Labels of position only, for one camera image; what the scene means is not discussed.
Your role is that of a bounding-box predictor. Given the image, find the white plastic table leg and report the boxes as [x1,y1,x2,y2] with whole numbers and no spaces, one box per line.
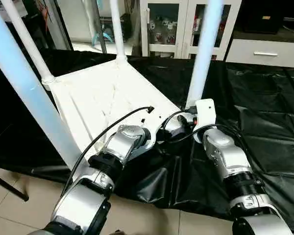
[0,0,86,172]
[185,0,224,110]
[1,0,56,86]
[109,0,128,65]

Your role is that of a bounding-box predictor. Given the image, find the black mat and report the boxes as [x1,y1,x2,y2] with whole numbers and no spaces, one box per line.
[0,48,294,233]

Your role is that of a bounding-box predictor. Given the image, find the white glass-door cabinet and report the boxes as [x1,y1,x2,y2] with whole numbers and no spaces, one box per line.
[139,0,243,61]

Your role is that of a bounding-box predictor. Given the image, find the white drawer unit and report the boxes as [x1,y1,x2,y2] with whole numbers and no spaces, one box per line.
[226,39,294,69]

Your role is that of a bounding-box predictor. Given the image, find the black box with orange label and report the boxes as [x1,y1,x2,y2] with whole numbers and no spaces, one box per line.
[242,0,284,34]

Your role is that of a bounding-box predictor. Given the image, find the light blue plastic stand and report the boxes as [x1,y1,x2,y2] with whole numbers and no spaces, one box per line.
[92,31,114,47]

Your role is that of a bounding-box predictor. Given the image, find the black metal workbench leg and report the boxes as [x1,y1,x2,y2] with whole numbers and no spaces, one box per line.
[0,170,30,202]

